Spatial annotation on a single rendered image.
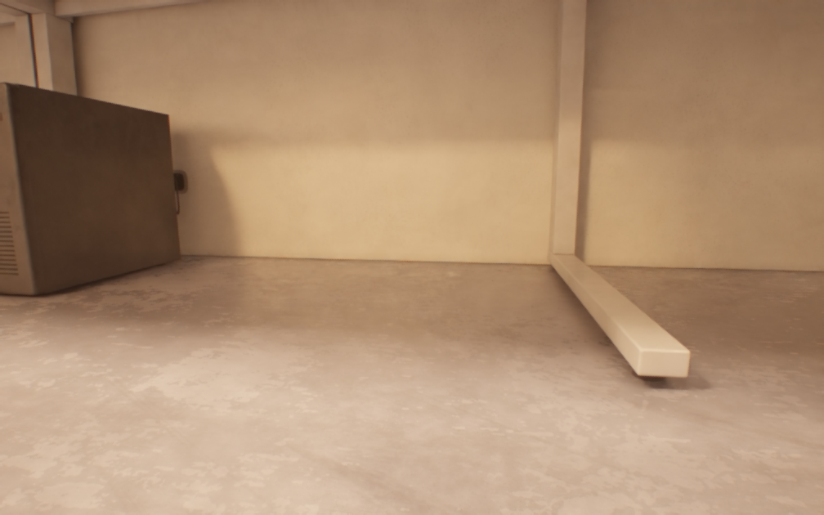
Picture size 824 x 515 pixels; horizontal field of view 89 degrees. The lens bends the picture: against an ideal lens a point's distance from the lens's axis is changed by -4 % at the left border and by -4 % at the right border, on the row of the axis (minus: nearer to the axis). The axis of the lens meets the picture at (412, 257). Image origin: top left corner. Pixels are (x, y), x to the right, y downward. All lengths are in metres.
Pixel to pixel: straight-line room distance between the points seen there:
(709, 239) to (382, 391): 1.01
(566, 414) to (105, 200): 1.03
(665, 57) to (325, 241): 0.98
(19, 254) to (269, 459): 0.79
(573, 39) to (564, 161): 0.27
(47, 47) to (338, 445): 1.46
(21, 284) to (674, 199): 1.44
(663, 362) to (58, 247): 1.05
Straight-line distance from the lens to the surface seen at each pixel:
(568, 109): 1.09
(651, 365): 0.52
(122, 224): 1.21
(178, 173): 1.48
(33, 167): 1.08
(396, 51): 1.24
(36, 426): 0.53
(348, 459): 0.38
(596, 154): 1.20
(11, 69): 1.93
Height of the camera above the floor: 0.21
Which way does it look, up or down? 10 degrees down
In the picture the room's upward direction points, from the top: straight up
